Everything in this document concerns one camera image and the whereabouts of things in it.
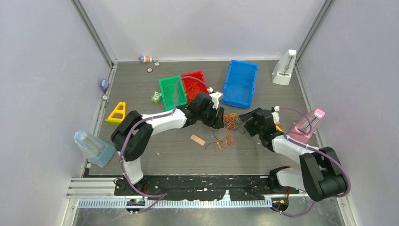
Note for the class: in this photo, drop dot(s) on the purple round toy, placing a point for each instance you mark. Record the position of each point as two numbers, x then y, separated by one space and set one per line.
104 84

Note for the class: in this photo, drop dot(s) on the clear plastic bottle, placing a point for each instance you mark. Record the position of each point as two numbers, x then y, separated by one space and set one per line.
95 150

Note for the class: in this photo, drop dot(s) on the yellow orange toy piece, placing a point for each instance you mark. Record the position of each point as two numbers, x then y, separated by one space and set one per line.
279 128

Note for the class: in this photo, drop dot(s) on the red plastic bin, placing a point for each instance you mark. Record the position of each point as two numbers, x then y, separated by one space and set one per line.
192 86

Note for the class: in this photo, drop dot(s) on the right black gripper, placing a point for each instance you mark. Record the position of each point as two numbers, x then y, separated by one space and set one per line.
249 127

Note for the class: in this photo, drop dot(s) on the yellow triangular toy frame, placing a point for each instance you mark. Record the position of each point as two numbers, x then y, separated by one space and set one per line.
118 114

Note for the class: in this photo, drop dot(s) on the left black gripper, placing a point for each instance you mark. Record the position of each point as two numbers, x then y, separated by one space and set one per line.
218 122

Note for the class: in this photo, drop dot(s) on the white metronome box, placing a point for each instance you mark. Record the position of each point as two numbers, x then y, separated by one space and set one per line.
283 70

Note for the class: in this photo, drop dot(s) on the green plastic bin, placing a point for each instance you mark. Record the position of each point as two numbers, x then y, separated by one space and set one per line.
170 90

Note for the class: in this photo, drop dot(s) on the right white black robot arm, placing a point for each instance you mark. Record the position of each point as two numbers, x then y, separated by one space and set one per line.
321 175

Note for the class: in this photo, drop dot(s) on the pink metronome box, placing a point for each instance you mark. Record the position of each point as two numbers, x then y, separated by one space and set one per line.
304 129

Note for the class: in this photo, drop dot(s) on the small wooden block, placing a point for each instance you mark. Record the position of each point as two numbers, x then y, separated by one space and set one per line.
198 140

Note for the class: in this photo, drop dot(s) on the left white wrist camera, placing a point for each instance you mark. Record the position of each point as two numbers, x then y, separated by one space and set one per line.
216 97

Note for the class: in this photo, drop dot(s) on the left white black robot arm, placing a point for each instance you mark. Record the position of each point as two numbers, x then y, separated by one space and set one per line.
131 137

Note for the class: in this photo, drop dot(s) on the blue plastic bin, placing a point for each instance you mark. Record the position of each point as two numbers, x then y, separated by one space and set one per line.
239 86

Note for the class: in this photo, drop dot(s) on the small figurine toy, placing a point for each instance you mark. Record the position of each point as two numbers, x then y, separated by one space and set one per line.
145 59

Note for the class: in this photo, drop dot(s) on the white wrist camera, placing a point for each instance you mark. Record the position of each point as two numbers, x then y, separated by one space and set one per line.
275 114
216 97

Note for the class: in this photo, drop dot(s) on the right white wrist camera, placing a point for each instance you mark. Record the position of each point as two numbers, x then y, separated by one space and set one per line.
275 114

